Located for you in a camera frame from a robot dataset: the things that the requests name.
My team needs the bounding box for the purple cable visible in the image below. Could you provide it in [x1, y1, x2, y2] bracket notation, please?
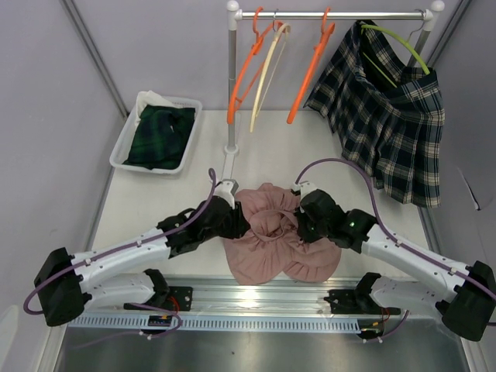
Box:
[296, 157, 496, 344]
[23, 167, 218, 350]

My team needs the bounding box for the cream hanger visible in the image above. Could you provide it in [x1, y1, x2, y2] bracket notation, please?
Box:
[250, 21, 291, 133]

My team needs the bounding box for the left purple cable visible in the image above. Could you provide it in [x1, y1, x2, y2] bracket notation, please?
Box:
[23, 167, 218, 350]

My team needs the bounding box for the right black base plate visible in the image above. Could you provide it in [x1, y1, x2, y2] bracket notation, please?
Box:
[323, 289, 401, 315]

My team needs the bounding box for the silver clothes rack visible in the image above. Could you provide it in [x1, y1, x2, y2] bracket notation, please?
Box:
[222, 1, 445, 178]

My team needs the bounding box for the white plastic basket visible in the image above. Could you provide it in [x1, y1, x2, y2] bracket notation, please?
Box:
[109, 96, 203, 176]

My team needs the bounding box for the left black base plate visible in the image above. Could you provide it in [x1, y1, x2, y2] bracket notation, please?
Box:
[144, 286, 193, 312]

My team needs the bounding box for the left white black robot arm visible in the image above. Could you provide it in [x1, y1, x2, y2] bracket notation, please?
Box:
[34, 196, 250, 327]

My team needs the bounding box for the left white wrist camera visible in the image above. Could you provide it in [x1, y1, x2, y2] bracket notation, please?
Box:
[213, 179, 239, 209]

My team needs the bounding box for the white cloth in basket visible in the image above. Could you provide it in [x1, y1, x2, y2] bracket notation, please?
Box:
[135, 91, 176, 127]

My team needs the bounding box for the orange hanger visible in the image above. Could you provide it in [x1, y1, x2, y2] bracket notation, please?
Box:
[286, 7, 335, 124]
[226, 1, 272, 127]

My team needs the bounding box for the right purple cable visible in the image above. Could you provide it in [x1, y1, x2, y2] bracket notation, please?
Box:
[296, 157, 496, 344]

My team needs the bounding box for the navy plaid skirt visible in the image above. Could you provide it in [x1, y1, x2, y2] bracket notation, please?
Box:
[305, 20, 445, 208]

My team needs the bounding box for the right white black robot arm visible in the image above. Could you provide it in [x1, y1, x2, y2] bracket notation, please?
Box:
[294, 183, 495, 342]

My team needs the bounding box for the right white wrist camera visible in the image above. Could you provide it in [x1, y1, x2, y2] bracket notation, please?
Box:
[291, 181, 318, 198]

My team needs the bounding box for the white slotted cable duct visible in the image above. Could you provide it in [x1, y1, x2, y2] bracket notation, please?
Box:
[69, 313, 360, 334]

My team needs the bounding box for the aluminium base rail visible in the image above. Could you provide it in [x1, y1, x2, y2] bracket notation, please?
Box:
[84, 274, 441, 321]

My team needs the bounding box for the green hanger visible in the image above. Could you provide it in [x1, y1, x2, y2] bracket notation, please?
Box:
[360, 20, 431, 91]

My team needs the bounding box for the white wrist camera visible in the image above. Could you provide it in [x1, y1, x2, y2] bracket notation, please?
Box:
[213, 179, 239, 209]
[291, 181, 318, 198]

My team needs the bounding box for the pink garment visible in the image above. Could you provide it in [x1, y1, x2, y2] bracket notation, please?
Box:
[223, 183, 341, 285]

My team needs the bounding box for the dark green garment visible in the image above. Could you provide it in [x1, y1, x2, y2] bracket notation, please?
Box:
[124, 105, 196, 170]

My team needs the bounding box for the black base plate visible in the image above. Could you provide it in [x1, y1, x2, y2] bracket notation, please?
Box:
[323, 289, 401, 315]
[144, 286, 193, 312]

